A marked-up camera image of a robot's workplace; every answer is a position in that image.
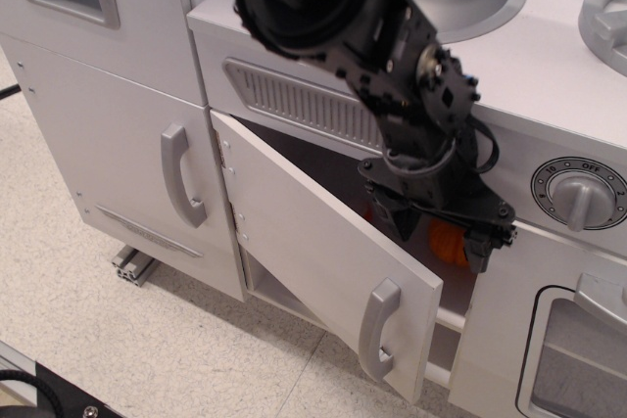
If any orange toy pumpkin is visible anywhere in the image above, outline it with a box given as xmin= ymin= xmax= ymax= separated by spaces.
xmin=428 ymin=219 xmax=469 ymax=267

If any silver fridge door handle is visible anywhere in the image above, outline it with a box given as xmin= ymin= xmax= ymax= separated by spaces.
xmin=160 ymin=123 xmax=207 ymax=228

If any white cabinet door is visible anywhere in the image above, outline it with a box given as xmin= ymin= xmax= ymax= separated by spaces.
xmin=211 ymin=112 xmax=443 ymax=403

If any white toy kitchen unit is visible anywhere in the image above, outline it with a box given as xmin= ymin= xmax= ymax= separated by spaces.
xmin=1 ymin=0 xmax=626 ymax=417

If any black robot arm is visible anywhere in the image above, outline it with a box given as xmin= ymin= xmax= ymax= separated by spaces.
xmin=235 ymin=0 xmax=515 ymax=273

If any silver stove burner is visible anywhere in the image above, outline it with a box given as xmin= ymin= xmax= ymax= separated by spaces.
xmin=578 ymin=0 xmax=626 ymax=75

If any silver fridge emblem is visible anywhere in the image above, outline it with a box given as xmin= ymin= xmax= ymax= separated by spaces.
xmin=96 ymin=205 xmax=204 ymax=258

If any silver oven door handle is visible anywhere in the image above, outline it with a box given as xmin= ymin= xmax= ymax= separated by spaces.
xmin=574 ymin=273 xmax=626 ymax=334

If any black base with cable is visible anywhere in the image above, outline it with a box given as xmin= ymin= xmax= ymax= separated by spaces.
xmin=1 ymin=366 xmax=121 ymax=417

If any silver timer knob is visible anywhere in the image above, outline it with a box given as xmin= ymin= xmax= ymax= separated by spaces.
xmin=531 ymin=157 xmax=626 ymax=232

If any silver vent grille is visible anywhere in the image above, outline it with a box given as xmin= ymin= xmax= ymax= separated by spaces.
xmin=222 ymin=58 xmax=383 ymax=153

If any white fridge door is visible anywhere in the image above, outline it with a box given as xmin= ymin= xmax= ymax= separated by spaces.
xmin=1 ymin=36 xmax=246 ymax=301

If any aluminium extrusion bar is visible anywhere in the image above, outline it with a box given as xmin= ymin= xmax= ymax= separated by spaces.
xmin=112 ymin=246 xmax=160 ymax=287

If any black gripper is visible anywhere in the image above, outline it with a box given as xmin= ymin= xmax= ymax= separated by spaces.
xmin=358 ymin=158 xmax=515 ymax=274

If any silver cabinet door handle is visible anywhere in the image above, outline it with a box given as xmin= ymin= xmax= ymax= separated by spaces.
xmin=358 ymin=278 xmax=402 ymax=382

